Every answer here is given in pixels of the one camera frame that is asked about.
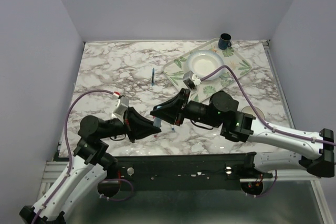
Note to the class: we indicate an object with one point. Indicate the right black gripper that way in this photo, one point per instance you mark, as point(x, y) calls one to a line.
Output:
point(168, 112)

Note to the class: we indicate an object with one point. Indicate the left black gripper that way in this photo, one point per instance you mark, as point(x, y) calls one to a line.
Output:
point(137, 126)

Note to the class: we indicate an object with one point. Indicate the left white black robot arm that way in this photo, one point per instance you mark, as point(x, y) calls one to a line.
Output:
point(88, 165)

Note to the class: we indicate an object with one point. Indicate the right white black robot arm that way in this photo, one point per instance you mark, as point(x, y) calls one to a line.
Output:
point(311, 151)

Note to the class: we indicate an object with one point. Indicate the blue gel pen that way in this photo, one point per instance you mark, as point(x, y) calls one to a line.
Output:
point(152, 77)

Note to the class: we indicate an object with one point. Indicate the floral serving tray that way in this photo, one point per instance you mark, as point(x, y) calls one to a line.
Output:
point(174, 70)

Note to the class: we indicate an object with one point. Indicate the white blue rimmed bowl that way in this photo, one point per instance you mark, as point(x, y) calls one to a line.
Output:
point(204, 62)

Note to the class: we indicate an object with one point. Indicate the small white dark-rimmed bowl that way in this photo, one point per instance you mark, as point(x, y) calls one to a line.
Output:
point(249, 110)

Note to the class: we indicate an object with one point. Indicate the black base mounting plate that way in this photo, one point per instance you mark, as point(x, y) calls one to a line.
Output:
point(190, 172)

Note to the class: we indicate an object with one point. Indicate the dark blue mug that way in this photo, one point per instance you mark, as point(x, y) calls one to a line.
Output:
point(224, 41)

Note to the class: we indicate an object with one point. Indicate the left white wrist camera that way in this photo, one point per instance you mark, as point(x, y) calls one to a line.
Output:
point(119, 107)

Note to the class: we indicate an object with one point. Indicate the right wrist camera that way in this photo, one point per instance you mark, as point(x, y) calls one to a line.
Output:
point(191, 80)

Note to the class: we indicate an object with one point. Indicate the aluminium frame rail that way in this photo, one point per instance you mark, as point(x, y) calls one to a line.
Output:
point(318, 194)

